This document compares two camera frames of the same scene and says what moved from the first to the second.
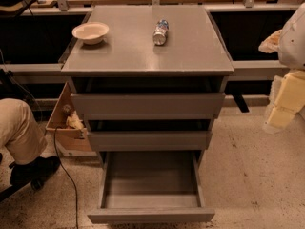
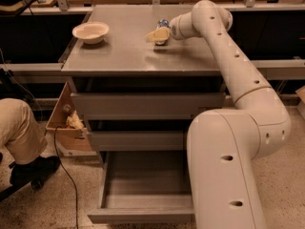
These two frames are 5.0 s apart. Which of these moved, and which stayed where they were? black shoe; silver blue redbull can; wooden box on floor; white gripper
Moved: white gripper
Stayed: silver blue redbull can; black shoe; wooden box on floor
